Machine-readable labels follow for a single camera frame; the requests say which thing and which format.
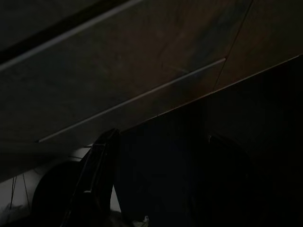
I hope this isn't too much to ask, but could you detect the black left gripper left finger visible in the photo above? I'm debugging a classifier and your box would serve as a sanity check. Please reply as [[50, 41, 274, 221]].
[[60, 129, 120, 227]]

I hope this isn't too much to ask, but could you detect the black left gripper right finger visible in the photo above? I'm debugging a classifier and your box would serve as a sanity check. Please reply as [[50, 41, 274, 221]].
[[196, 135, 261, 227]]

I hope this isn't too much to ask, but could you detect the black floor mat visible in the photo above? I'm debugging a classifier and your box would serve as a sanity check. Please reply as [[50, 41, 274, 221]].
[[118, 55, 303, 227]]

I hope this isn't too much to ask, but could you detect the grey drawer front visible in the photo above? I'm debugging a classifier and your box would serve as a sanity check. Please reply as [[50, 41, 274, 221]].
[[0, 0, 254, 147], [0, 60, 225, 183], [0, 0, 133, 56]]

